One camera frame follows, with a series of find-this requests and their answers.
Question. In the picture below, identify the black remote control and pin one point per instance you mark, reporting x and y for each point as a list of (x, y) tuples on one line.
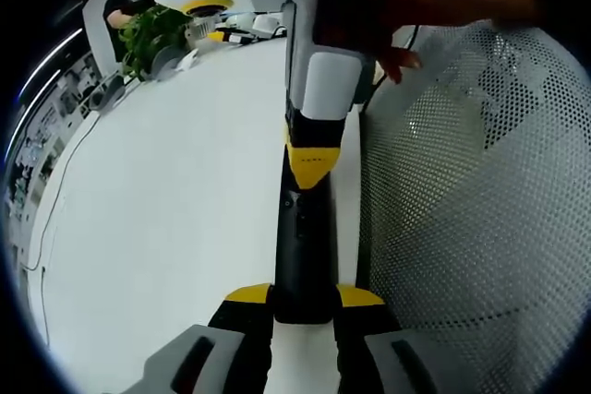
[(300, 265)]

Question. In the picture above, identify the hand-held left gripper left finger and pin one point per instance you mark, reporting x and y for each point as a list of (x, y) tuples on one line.
[(240, 348)]

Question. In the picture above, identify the white paper scrap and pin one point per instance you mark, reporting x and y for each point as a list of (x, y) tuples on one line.
[(188, 59)]

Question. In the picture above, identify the person's right hand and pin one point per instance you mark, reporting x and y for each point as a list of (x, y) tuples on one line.
[(438, 2)]

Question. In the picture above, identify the potted green plant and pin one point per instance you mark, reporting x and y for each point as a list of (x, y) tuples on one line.
[(148, 39)]

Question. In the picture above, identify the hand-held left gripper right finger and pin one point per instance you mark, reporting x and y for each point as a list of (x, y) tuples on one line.
[(365, 352)]

